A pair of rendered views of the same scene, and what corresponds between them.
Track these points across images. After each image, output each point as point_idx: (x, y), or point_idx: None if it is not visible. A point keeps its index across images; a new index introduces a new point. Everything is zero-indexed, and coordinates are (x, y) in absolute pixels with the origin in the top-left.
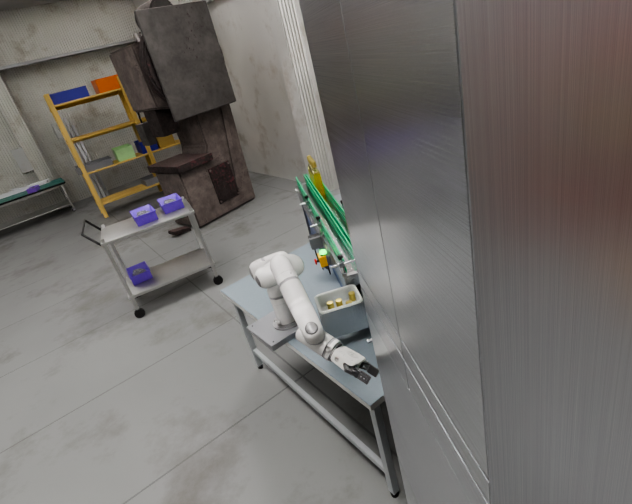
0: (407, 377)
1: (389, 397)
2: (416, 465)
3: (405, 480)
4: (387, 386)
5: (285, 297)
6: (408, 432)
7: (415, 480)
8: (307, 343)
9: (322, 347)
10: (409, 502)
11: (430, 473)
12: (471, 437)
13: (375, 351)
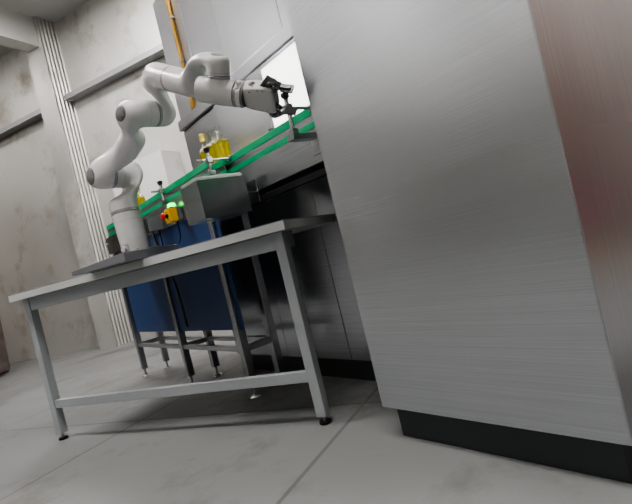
0: None
1: (322, 72)
2: (374, 71)
3: (353, 226)
4: (319, 53)
5: (172, 75)
6: (358, 32)
7: (373, 130)
8: (212, 81)
9: (231, 82)
10: (362, 277)
11: None
12: None
13: (297, 39)
